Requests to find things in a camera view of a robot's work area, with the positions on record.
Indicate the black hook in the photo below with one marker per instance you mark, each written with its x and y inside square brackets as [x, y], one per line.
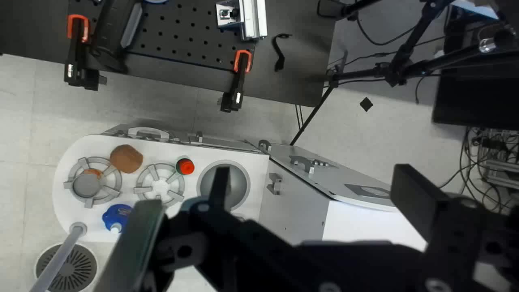
[279, 52]

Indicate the blue toy bottle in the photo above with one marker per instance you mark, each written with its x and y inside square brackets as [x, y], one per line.
[116, 215]

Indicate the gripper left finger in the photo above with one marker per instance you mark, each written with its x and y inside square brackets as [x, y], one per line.
[190, 243]

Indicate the grey toy kitchen door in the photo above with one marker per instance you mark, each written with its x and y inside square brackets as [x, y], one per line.
[336, 178]

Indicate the aluminium bracket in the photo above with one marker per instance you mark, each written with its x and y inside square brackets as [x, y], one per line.
[247, 18]

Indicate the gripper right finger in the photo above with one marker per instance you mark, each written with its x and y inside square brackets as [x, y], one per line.
[454, 227]

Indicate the grey pole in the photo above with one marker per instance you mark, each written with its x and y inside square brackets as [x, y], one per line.
[61, 257]

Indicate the red toy tomato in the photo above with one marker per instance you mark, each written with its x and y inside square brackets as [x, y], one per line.
[185, 166]

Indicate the black box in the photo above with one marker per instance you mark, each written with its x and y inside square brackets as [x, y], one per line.
[474, 101]

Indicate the small black square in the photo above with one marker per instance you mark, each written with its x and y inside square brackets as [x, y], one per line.
[366, 104]

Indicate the round dark floor grate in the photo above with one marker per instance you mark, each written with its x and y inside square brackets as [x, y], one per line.
[83, 269]

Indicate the white toy kitchen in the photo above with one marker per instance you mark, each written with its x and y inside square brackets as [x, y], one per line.
[73, 219]

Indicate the camera on tripod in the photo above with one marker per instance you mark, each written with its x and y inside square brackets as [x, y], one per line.
[399, 67]

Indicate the brown toy food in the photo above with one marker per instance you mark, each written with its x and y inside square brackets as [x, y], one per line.
[126, 159]

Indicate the grey toy sink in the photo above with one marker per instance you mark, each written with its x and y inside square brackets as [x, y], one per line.
[240, 178]

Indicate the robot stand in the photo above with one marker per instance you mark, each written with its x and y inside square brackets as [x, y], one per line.
[302, 61]

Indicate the black clamp with orange grip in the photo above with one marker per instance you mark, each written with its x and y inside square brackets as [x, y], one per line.
[77, 56]
[238, 81]

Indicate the grey toy burner with pan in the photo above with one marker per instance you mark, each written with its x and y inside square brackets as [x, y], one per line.
[87, 184]

